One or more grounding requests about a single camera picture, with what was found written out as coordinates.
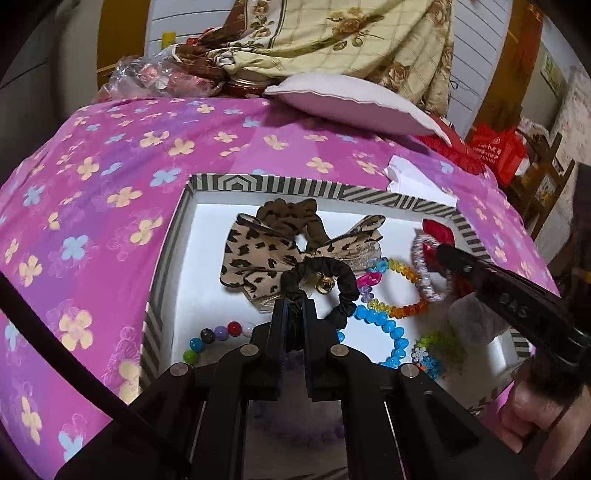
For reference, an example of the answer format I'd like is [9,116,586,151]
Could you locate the multicolour bead bracelet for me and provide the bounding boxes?
[182,320,257,366]

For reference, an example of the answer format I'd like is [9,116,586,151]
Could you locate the blue bead bracelet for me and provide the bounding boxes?
[337,303,411,370]

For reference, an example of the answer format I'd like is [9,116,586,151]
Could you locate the black scrunchie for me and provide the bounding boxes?
[280,257,360,330]

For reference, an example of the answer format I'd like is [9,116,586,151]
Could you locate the purple bead bracelet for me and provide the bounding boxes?
[250,350,348,448]

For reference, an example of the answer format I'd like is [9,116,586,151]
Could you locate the rainbow crystal bracelet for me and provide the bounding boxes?
[355,256,431,320]

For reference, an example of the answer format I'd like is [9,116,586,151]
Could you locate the light blue fluffy headband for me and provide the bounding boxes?
[448,292,509,345]

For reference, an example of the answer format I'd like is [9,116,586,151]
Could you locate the leopard print bow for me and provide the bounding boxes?
[219,213,386,313]

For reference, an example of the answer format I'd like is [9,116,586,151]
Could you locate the rainbow flower bead bracelet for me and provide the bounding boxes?
[410,327,467,380]

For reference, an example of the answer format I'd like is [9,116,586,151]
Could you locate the silver rhinestone bracelet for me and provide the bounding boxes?
[410,233,455,304]

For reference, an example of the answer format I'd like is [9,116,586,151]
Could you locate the red satin bow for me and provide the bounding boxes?
[420,218,477,298]

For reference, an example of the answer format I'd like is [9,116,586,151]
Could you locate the person's right hand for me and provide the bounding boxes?
[495,379,590,479]

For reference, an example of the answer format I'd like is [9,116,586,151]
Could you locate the striped white tray box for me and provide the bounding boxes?
[139,173,533,412]

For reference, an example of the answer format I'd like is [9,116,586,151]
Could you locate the wooden shelf rack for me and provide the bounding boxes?
[504,129,576,240]

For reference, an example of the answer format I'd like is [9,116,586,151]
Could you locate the white paper piece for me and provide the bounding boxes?
[383,155,457,207]

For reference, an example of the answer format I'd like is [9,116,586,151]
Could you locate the red shopping bag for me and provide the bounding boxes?
[469,124,527,187]

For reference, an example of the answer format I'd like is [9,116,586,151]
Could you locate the red cushion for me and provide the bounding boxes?
[417,113,485,175]

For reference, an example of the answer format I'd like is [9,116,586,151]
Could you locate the pink floral bedspread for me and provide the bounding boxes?
[0,95,562,480]

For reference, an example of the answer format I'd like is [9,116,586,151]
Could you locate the white pillow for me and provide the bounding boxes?
[264,72,452,145]

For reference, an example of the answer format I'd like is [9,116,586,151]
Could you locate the clear plastic bag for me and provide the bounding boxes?
[93,44,226,103]

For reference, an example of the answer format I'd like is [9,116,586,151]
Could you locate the cream floral quilt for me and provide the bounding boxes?
[174,0,454,116]

